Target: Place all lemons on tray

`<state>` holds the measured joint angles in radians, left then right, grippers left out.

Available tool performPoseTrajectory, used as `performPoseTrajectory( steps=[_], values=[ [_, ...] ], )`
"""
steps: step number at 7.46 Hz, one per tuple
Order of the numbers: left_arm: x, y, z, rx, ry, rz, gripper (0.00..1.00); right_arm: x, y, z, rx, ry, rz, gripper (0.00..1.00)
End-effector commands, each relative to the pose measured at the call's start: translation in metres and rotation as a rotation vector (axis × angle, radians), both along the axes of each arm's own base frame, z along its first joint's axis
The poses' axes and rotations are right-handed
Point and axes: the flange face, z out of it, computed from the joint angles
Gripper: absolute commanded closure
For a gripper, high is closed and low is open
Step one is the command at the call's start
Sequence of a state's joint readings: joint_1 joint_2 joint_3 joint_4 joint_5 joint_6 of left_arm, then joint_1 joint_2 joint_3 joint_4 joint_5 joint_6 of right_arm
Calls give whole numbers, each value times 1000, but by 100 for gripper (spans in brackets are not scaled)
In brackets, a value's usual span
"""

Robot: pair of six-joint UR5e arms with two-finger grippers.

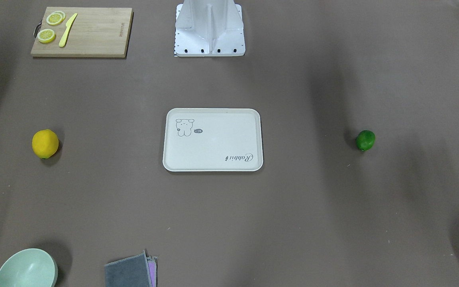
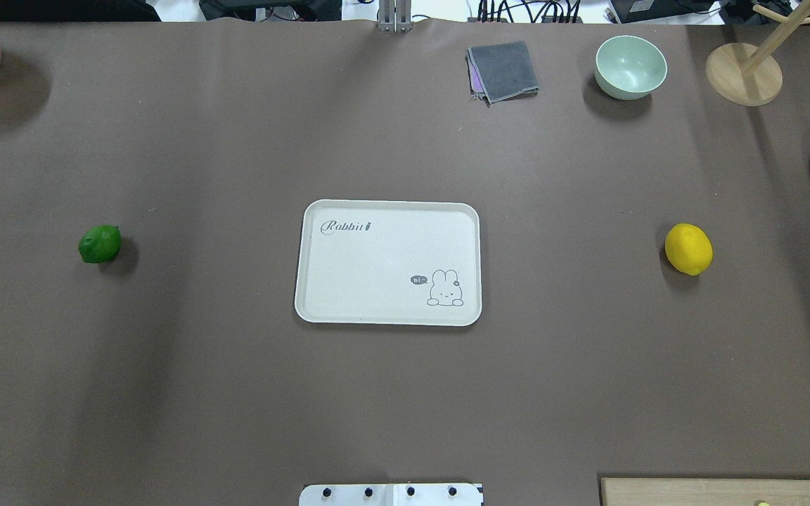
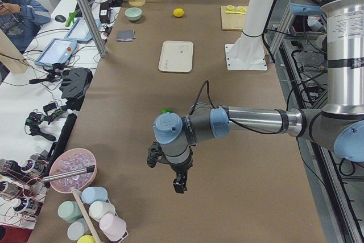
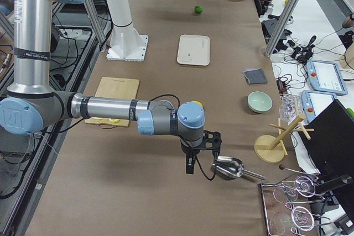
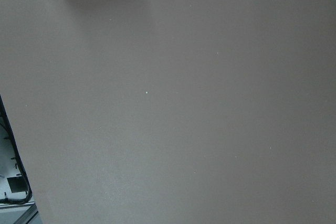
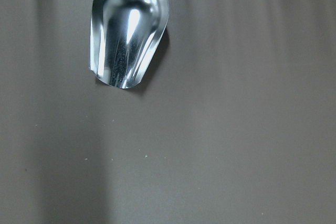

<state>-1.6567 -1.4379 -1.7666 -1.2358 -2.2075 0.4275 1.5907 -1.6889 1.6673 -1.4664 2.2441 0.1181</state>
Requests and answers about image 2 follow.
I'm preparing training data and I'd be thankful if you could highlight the wooden cutting board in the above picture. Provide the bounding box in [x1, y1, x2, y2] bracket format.
[600, 477, 810, 505]

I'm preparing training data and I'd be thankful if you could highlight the yellow lemon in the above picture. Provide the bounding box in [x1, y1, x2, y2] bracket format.
[663, 222, 714, 276]

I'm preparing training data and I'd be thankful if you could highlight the wooden mug tree stand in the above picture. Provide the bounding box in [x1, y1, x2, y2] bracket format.
[706, 1, 810, 107]

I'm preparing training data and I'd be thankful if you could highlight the mint green bowl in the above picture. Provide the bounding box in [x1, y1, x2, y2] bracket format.
[594, 35, 668, 100]

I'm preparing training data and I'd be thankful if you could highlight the aluminium frame post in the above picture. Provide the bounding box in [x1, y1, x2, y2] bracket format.
[377, 0, 413, 33]

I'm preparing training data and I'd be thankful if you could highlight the grey folded cloth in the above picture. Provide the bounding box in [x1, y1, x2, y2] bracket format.
[466, 41, 539, 105]

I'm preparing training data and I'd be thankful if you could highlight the green lime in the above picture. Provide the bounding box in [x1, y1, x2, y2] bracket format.
[78, 225, 122, 264]

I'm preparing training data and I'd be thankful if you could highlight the white rabbit tray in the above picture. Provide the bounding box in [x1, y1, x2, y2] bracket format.
[295, 199, 482, 327]

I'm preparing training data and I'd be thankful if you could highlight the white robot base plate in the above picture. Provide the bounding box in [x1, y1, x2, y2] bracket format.
[298, 483, 484, 505]

